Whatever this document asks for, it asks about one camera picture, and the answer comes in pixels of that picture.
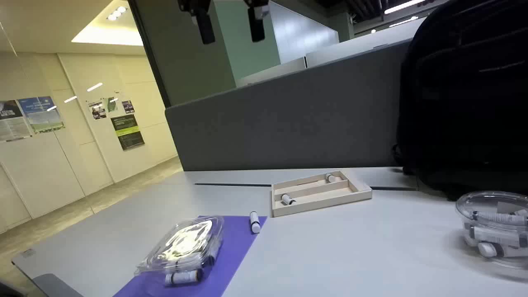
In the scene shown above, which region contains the black backpack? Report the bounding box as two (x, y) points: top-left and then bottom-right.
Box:
(391, 0), (528, 201)

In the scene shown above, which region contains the grey white wall poster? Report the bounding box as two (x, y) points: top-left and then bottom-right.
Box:
(0, 99), (33, 143)

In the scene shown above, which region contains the blue white wall poster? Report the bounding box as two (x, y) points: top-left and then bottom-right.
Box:
(17, 94), (66, 135)

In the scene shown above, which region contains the clear plastic packet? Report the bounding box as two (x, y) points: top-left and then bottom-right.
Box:
(135, 214), (226, 275)

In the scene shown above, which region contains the ceiling light strip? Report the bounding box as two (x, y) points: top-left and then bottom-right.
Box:
(383, 0), (429, 16)

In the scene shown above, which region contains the green pillar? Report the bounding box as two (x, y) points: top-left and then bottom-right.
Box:
(127, 0), (284, 109)

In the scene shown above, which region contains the clear glass bowl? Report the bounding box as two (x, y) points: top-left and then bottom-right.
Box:
(454, 190), (528, 284)

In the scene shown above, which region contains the grey partition panel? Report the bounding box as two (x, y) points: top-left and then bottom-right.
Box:
(165, 41), (411, 173)

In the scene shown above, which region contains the recessed ceiling light panel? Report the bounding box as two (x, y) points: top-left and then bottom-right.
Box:
(69, 0), (145, 49)

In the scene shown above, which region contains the black green wall poster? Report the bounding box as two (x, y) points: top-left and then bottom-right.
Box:
(109, 112), (147, 152)

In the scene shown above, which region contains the purple mat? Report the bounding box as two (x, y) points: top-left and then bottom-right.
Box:
(112, 214), (269, 297)

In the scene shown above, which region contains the wooden divided tray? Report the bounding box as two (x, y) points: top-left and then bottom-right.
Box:
(269, 170), (375, 219)

